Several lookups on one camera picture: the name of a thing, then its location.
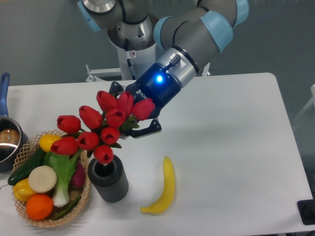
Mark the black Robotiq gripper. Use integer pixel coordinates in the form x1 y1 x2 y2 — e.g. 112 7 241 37
108 63 181 140

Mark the red tulip bouquet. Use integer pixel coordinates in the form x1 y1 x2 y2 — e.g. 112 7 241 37
50 90 155 165

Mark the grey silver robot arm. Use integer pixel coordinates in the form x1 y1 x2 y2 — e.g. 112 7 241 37
77 0 249 139

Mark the dark grey ribbed vase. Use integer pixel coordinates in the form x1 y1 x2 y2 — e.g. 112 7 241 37
88 155 129 203

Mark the yellow banana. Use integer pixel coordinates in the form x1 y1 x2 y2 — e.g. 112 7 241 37
140 156 176 215

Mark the green bok choy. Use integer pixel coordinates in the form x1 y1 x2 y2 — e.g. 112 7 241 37
44 151 78 207

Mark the purple radish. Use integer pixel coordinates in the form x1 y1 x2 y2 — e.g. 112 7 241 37
70 162 86 188

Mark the yellow lemon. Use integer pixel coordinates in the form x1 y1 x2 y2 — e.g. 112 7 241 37
39 134 61 152

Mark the woven wicker basket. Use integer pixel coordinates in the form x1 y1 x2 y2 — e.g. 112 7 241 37
13 130 90 228

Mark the green cucumber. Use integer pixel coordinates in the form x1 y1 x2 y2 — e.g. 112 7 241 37
7 147 46 186

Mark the round beige bun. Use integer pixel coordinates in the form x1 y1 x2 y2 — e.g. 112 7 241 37
28 165 57 193

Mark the green bean pod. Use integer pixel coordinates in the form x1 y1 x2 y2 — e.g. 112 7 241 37
51 195 81 221

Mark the orange fruit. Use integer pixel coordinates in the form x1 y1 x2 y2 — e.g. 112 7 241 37
26 194 54 220

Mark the yellow bell pepper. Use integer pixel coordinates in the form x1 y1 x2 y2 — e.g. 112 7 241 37
12 178 37 202

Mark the black device at edge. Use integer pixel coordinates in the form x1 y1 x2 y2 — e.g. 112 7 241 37
297 199 315 225

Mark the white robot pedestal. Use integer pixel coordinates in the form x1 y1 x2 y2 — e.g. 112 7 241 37
85 41 212 83

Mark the blue handled saucepan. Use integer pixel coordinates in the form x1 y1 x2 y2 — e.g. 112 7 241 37
0 73 28 173

